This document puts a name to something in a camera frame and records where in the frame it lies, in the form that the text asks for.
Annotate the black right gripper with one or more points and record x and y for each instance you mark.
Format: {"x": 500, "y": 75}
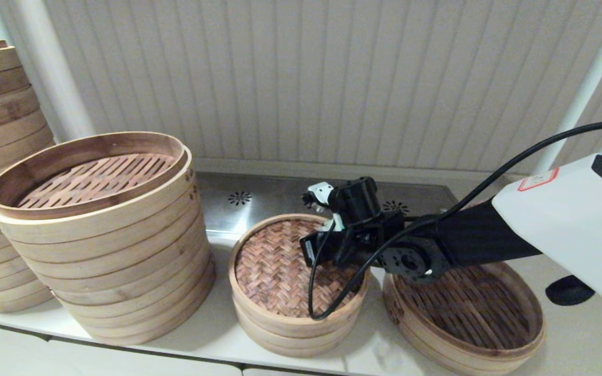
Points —
{"x": 358, "y": 230}

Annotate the woven bamboo steamer lid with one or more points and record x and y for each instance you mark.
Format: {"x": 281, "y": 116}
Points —
{"x": 275, "y": 266}

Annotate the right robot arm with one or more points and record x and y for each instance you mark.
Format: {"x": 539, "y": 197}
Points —
{"x": 567, "y": 224}

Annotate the small bamboo steamer basket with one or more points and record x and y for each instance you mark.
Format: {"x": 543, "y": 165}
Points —
{"x": 290, "y": 342}

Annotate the large bamboo steamer basket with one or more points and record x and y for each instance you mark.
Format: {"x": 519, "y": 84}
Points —
{"x": 468, "y": 318}

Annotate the front bamboo steamer stack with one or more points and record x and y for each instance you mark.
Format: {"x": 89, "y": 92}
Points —
{"x": 123, "y": 271}

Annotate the stainless steel vent plate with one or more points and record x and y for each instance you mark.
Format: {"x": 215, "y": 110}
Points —
{"x": 269, "y": 209}

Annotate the white cabinet door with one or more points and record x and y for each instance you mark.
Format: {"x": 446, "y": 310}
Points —
{"x": 3, "y": 350}
{"x": 280, "y": 373}

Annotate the thick white pole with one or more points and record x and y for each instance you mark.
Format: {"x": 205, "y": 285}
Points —
{"x": 55, "y": 78}

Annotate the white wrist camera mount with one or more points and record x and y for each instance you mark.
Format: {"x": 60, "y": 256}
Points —
{"x": 322, "y": 192}

